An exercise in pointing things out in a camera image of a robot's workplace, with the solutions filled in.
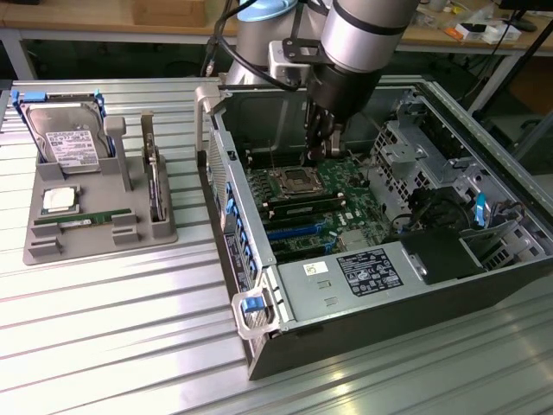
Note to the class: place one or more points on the wooden workbench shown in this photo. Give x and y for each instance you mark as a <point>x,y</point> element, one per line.
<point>86,17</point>

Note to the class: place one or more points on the silver CPU chip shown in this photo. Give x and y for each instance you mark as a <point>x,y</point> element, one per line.
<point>58,199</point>

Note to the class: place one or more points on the silver chipset heat sink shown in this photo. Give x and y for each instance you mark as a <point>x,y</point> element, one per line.
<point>350,241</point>

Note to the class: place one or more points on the green graphics card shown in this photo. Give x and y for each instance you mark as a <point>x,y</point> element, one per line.
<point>153,186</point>

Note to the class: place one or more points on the black case fan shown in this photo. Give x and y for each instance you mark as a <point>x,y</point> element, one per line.
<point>436,207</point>

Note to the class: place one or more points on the blue card retainer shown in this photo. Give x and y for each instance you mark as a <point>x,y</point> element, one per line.
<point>242,233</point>

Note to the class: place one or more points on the blue case release latch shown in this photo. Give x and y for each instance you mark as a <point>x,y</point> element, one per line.
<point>251,304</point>

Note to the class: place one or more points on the black monitor stand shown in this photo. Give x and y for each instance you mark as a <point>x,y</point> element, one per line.
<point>518,13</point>

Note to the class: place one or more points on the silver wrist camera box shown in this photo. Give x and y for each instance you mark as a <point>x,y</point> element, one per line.
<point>281,65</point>

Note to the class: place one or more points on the grey parts rack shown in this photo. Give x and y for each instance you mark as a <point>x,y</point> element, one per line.
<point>99,203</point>

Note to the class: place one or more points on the grey power supply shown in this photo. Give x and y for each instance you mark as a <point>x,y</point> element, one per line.
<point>311,298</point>

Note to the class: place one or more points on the silver drive cage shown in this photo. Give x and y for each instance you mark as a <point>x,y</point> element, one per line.
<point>402,160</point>

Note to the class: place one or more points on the black tripod pole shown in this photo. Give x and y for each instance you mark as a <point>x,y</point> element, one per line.
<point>514,71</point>

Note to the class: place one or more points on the thin socket locking lever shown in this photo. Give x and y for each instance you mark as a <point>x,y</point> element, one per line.
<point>273,157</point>

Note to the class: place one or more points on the blue bay lever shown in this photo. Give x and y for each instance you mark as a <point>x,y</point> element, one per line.
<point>481,209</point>

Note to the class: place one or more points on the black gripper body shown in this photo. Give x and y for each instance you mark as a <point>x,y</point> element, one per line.
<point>345,93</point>

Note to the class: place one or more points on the blue expansion slot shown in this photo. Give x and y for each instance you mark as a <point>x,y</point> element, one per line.
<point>294,232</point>

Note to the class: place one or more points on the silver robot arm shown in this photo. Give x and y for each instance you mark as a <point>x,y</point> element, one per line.
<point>363,30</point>

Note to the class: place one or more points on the aluminium frame rail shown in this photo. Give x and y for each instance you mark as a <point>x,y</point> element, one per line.
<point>488,132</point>

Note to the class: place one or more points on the silver disk bay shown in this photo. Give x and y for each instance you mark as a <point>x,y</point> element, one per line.
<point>497,255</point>

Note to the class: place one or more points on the white flat box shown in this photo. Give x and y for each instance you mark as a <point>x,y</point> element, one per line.
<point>505,33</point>

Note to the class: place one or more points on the black open PC case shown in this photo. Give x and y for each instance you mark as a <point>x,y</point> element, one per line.
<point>389,337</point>

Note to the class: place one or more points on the hard disk in blue caddy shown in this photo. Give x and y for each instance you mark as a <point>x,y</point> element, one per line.
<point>65,125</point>

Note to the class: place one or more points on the black plastic shroud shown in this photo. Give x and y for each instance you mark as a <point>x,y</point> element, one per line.
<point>440,255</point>

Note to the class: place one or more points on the silver CPU socket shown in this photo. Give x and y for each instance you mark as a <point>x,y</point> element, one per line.
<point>298,181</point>

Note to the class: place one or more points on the long black expansion slot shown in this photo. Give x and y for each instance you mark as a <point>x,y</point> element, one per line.
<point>298,222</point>
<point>300,253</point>

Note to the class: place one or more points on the white and orange box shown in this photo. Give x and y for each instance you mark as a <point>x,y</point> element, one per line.
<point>458,31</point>

